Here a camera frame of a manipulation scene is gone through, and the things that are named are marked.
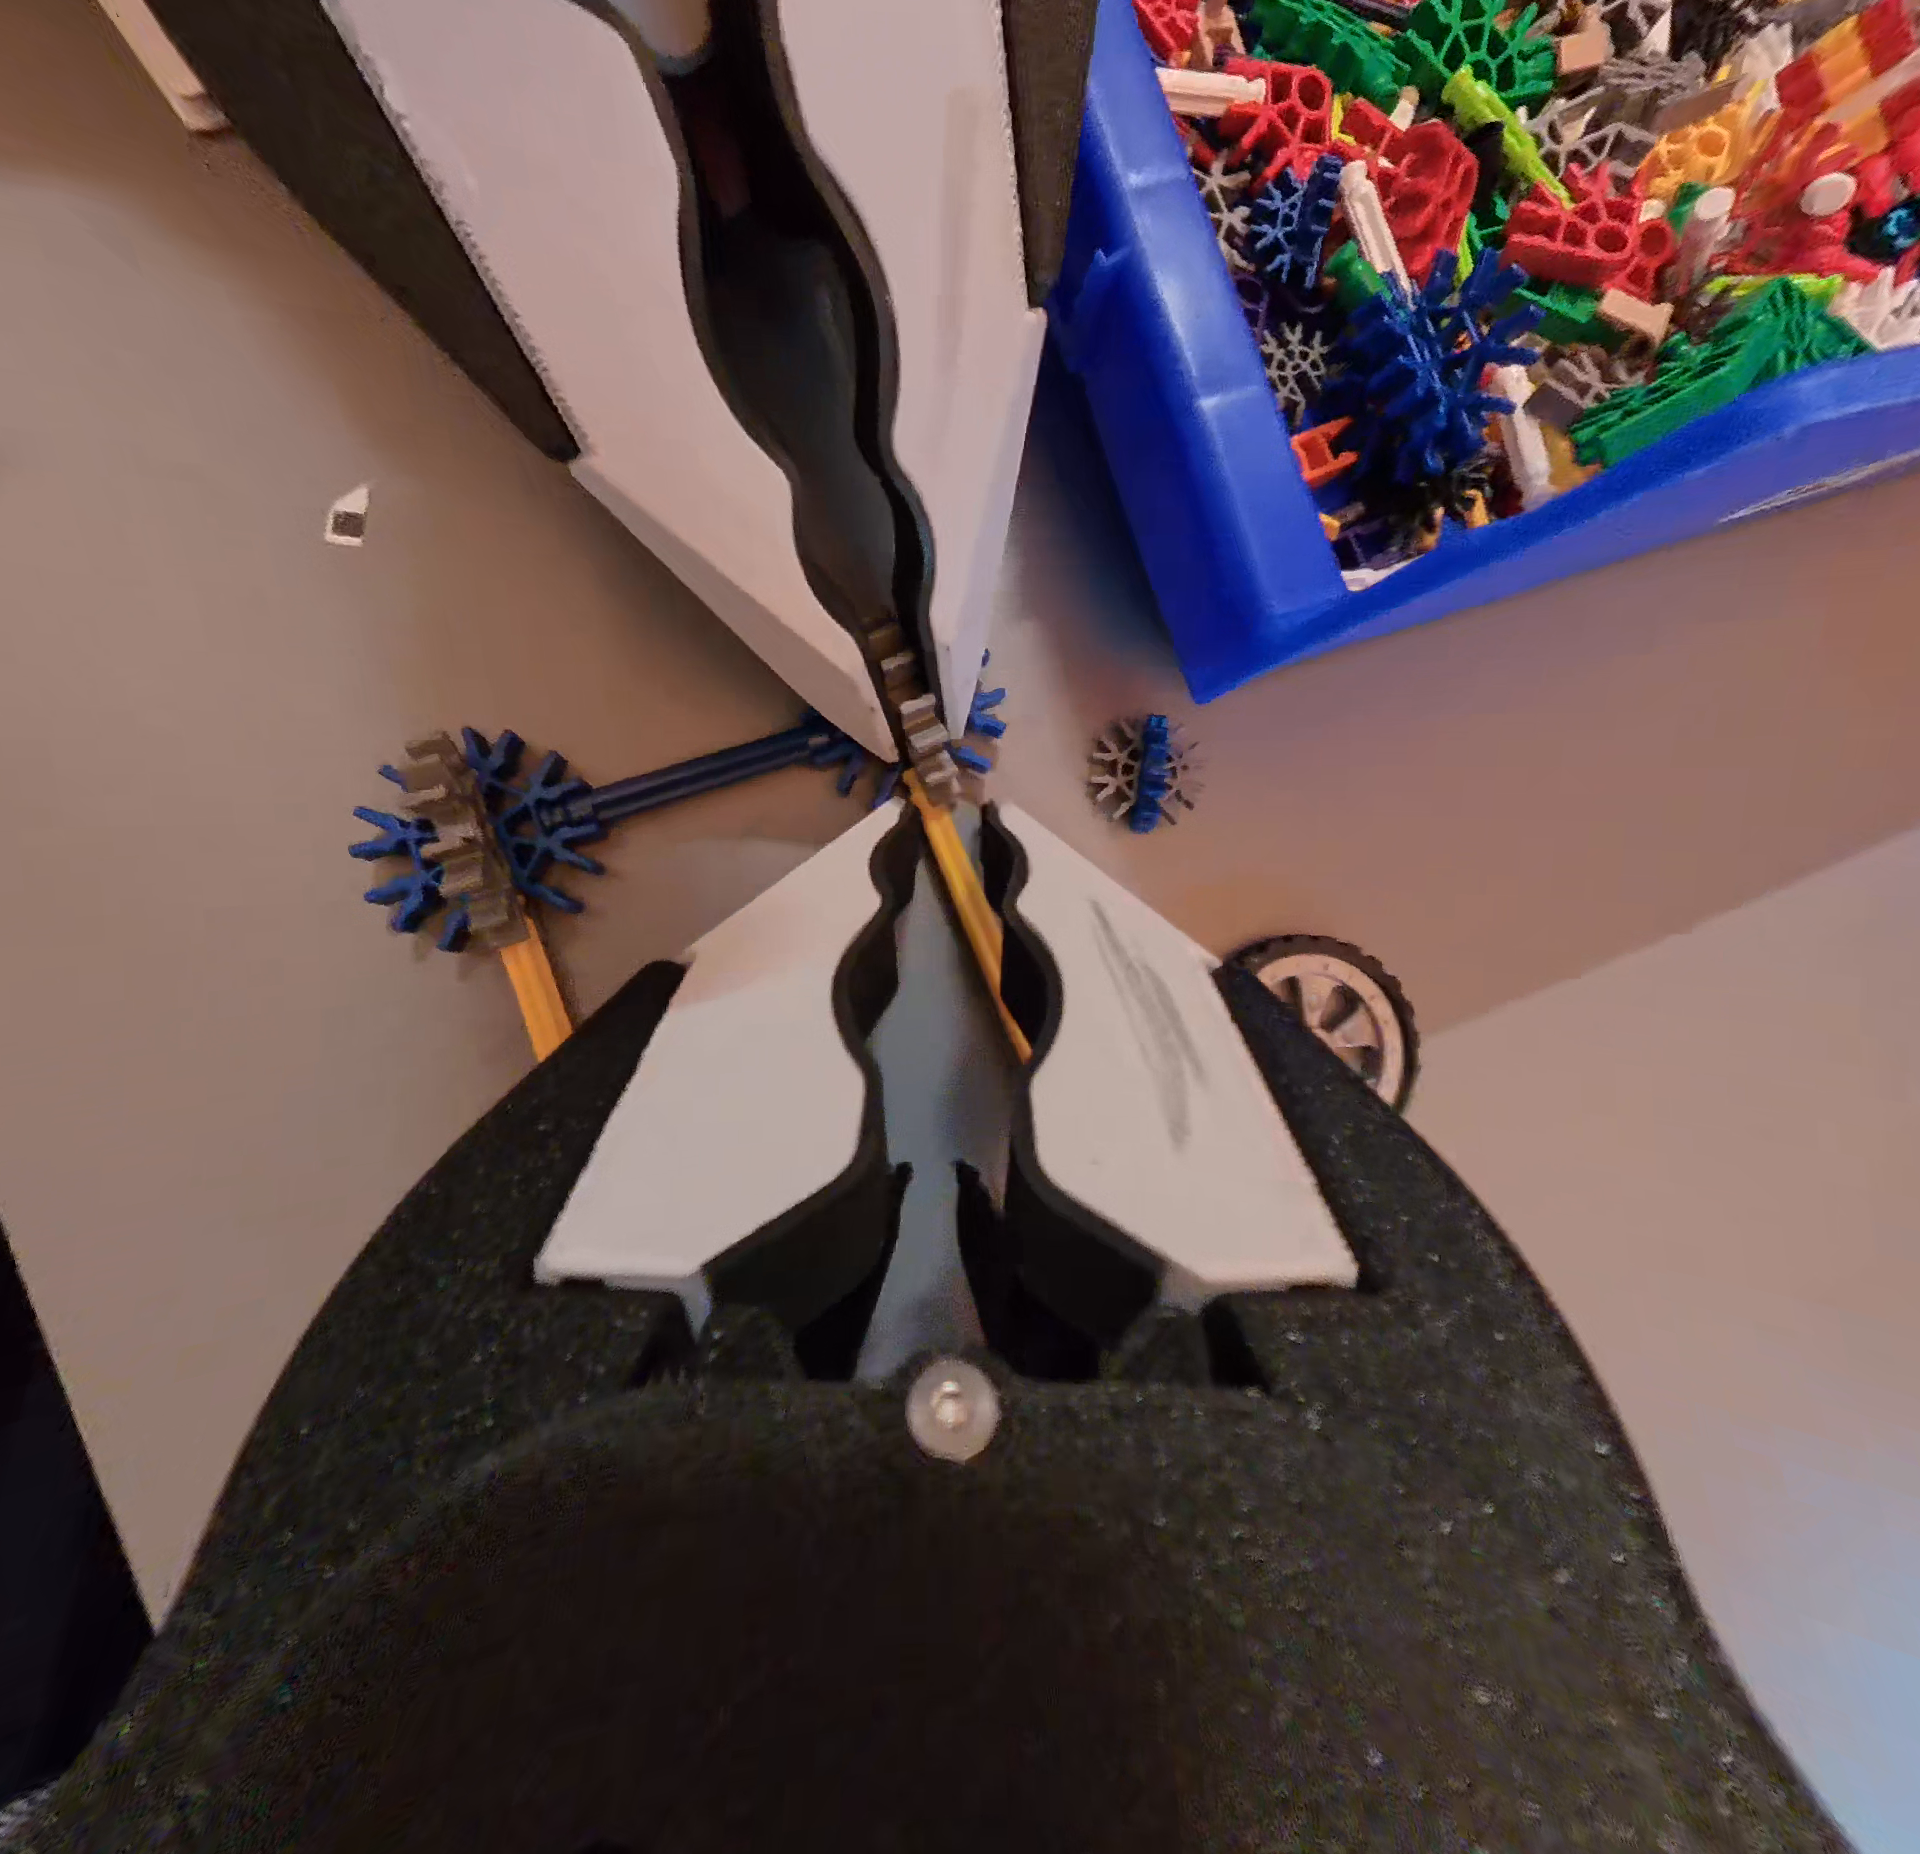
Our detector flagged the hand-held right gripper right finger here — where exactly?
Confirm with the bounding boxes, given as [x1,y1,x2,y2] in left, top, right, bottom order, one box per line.
[980,801,1362,1305]

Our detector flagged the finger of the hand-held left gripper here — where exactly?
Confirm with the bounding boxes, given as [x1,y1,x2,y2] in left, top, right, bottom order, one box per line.
[759,0,1052,735]
[320,0,905,756]

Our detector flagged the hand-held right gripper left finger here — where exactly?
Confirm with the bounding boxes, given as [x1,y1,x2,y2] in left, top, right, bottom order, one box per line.
[534,801,920,1305]

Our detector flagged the yellow plastic rod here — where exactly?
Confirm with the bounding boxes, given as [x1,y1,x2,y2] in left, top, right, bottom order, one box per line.
[901,775,1038,1063]
[500,936,577,1063]

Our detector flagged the blue bin of toy parts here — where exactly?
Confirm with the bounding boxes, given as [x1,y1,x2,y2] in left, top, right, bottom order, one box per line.
[1041,0,1920,703]

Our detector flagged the dark blue plastic rod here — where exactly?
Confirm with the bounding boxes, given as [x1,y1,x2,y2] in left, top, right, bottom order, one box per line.
[592,713,856,823]

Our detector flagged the grey black toy wheel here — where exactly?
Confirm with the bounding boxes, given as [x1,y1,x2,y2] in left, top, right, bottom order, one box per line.
[1222,932,1421,1121]

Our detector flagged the small grey blue connector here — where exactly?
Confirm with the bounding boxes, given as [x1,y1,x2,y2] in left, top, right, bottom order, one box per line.
[1085,713,1202,837]

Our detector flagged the pile of colourful toy pieces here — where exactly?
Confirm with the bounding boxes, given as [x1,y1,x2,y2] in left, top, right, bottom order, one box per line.
[1117,0,1920,581]

